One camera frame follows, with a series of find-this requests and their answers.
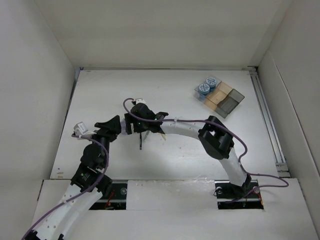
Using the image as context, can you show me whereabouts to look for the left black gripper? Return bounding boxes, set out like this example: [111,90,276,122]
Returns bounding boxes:
[85,115,121,168]

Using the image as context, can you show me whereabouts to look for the black pen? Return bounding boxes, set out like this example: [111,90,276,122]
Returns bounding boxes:
[139,132,143,150]

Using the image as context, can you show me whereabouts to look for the yellow highlighter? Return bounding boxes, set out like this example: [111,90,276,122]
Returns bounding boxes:
[160,133,167,141]

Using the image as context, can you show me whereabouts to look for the blue tape roll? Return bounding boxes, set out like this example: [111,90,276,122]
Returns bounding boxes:
[204,76,218,92]
[197,83,210,98]

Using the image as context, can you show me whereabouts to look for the grey pen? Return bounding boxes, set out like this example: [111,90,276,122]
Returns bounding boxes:
[143,130,150,142]

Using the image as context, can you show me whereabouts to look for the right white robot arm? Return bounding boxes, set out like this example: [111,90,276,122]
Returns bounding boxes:
[124,102,251,197]

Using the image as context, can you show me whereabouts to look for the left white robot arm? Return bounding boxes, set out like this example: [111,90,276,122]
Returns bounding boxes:
[22,115,122,240]

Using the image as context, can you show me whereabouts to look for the three compartment plastic organizer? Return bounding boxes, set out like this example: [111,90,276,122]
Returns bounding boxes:
[194,75,245,119]

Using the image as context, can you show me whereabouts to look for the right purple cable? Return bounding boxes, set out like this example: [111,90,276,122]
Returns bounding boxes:
[122,97,290,204]

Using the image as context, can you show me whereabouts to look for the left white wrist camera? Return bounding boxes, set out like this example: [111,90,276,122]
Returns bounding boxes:
[73,122,89,136]

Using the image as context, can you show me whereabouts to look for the left base mounting rail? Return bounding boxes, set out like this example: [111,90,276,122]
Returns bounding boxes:
[89,180,128,211]

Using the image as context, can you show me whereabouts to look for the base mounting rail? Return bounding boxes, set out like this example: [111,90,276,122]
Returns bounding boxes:
[89,180,128,211]
[213,180,264,210]

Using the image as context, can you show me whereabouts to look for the right base mounting rail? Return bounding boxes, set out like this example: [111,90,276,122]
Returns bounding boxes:
[213,180,264,210]

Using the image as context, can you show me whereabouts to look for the aluminium side rail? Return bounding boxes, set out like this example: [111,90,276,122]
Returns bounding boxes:
[249,67,291,179]

